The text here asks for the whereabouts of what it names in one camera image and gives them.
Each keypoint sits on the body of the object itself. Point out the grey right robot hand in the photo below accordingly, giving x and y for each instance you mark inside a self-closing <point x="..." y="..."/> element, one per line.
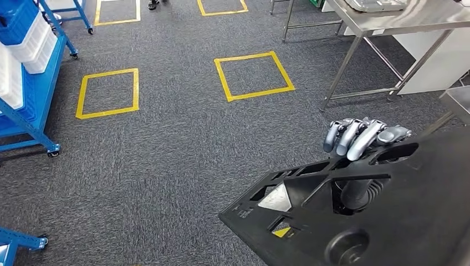
<point x="360" y="137"/>

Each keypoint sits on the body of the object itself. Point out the black plastic plate bracket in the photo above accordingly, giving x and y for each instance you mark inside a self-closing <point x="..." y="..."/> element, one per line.
<point x="422" y="205"/>

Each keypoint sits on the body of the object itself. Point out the white box cabinet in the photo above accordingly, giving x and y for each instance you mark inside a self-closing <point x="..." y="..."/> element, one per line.
<point x="440" y="66"/>

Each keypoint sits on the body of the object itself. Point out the embossed aluminium plate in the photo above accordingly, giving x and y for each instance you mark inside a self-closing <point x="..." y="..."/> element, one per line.
<point x="374" y="4"/>

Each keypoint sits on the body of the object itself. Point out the green plastic crate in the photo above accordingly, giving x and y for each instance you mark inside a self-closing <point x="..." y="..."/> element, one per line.
<point x="316" y="3"/>

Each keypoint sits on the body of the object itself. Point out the person's foot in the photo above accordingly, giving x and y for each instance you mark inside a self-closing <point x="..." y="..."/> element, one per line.
<point x="152" y="4"/>

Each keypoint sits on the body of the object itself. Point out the blue plastic bin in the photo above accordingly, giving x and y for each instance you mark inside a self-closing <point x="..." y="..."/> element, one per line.
<point x="18" y="22"/>
<point x="31" y="99"/>

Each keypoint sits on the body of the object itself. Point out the large white plastic bin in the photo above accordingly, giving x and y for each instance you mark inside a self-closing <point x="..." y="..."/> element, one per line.
<point x="11" y="80"/>

